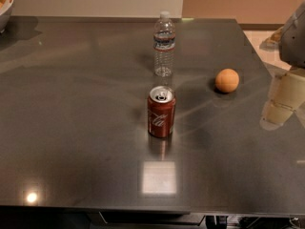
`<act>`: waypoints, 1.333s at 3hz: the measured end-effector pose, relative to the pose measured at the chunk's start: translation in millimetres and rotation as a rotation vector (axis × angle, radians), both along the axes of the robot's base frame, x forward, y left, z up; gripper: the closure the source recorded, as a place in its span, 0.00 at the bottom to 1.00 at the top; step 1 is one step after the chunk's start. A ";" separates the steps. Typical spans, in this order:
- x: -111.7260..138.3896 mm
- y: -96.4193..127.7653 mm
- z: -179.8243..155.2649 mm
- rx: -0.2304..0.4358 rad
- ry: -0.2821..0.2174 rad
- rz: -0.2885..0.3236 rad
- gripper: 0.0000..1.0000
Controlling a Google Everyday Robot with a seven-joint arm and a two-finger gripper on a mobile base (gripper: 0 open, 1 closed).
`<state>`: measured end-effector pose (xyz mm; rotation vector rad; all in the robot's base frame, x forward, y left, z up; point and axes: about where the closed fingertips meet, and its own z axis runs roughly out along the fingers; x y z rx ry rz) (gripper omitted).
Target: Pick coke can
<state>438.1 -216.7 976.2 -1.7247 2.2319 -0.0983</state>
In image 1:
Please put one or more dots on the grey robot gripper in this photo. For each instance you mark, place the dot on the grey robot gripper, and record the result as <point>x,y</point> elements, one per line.
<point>294,38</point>

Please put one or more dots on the orange fruit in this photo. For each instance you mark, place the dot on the orange fruit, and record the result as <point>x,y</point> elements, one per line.
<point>227,81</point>

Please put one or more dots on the white bowl with fruit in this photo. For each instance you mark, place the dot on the white bowl with fruit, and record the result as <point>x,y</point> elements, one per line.
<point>5,13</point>

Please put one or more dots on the clear plastic water bottle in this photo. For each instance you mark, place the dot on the clear plastic water bottle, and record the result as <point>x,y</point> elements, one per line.
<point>163,45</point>

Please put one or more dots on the red coke can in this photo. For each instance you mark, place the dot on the red coke can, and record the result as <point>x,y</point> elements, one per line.
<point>161,108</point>

